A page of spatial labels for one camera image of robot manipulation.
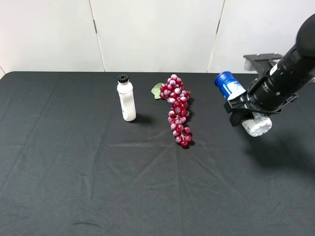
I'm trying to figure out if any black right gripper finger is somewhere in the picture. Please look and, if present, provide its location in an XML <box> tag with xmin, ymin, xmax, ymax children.
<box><xmin>229</xmin><ymin>111</ymin><xmax>253</xmax><ymax>126</ymax></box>

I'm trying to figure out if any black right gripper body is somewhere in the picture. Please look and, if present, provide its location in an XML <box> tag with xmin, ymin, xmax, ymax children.
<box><xmin>223</xmin><ymin>53</ymin><xmax>300</xmax><ymax>118</ymax></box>

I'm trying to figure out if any blue and white spray can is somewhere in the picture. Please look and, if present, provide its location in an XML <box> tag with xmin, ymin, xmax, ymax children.
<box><xmin>215</xmin><ymin>71</ymin><xmax>272</xmax><ymax>137</ymax></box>

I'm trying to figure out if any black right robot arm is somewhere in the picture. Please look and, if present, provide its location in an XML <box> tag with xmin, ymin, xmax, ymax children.
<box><xmin>224</xmin><ymin>15</ymin><xmax>315</xmax><ymax>126</ymax></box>

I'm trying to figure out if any red plastic grape bunch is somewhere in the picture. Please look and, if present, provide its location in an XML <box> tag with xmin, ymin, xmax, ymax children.
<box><xmin>151</xmin><ymin>74</ymin><xmax>192</xmax><ymax>149</ymax></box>

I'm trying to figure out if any white bottle with black cap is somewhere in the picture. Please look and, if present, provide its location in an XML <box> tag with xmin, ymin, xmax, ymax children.
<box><xmin>117</xmin><ymin>74</ymin><xmax>136</xmax><ymax>122</ymax></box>

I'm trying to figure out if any black tablecloth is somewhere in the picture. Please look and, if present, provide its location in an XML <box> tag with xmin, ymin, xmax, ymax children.
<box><xmin>0</xmin><ymin>72</ymin><xmax>315</xmax><ymax>236</ymax></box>

